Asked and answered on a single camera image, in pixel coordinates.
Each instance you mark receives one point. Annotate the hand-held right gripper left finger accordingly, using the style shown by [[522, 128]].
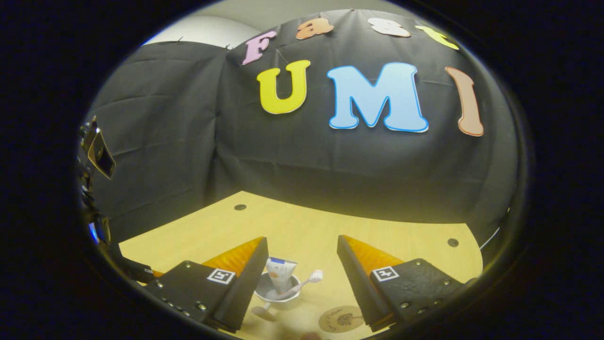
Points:
[[247, 283]]

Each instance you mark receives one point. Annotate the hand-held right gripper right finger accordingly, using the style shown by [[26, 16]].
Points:
[[358, 283]]

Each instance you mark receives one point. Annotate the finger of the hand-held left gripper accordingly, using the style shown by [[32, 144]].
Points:
[[137, 273]]

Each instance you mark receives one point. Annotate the white toothpaste tube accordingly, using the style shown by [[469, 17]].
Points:
[[281, 276]]

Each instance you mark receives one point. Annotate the white cup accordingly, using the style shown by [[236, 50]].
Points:
[[285, 303]]

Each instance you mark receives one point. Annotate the round cork coaster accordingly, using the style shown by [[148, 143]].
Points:
[[337, 321]]

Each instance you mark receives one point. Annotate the white toothbrush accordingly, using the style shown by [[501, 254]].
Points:
[[315, 276]]

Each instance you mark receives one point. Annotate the light wooden desktop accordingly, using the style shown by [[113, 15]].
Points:
[[306, 226]]

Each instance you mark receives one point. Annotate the dark device with blue light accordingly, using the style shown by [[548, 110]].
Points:
[[96, 232]]

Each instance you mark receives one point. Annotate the black backdrop cloth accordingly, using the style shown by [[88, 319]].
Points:
[[283, 160]]

